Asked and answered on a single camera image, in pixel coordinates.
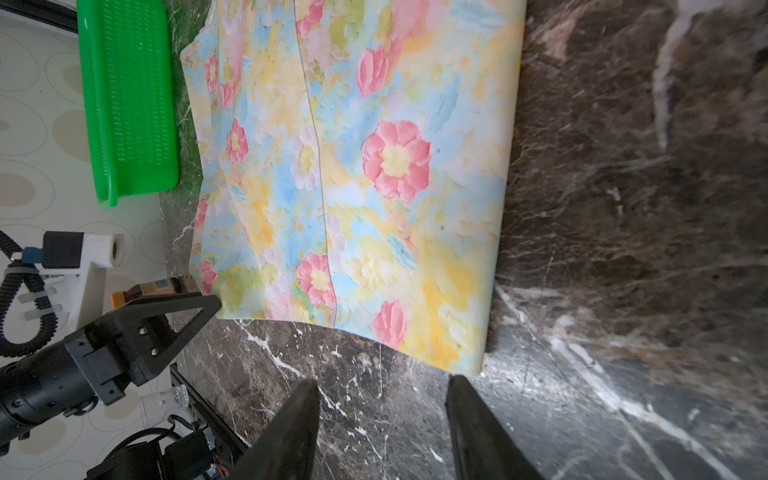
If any floral pastel skirt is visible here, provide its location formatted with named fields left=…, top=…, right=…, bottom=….
left=180, top=1, right=526, bottom=375

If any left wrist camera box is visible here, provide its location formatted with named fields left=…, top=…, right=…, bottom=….
left=12, top=231, right=125, bottom=333

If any green plastic basket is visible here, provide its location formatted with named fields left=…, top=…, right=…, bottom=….
left=77, top=0, right=179, bottom=208

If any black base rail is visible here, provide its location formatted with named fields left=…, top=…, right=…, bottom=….
left=170, top=363, right=247, bottom=471

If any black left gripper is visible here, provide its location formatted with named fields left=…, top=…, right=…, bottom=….
left=1, top=292, right=222, bottom=447

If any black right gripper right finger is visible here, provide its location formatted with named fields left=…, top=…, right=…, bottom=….
left=445, top=375, right=543, bottom=480

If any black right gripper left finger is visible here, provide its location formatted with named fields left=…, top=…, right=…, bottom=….
left=228, top=379, right=320, bottom=480

